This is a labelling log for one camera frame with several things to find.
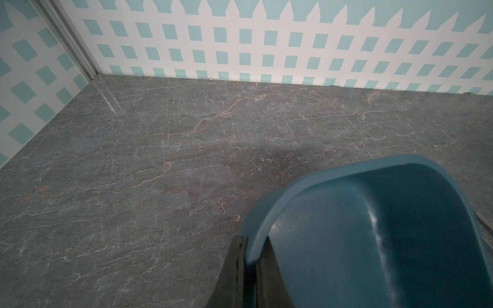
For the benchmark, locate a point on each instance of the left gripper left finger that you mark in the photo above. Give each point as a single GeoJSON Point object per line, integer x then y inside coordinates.
{"type": "Point", "coordinates": [229, 289]}

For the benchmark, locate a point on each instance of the teal plastic storage box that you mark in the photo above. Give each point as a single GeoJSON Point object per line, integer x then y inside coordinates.
{"type": "Point", "coordinates": [392, 232]}

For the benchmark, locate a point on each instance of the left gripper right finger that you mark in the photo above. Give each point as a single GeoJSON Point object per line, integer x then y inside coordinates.
{"type": "Point", "coordinates": [271, 290]}

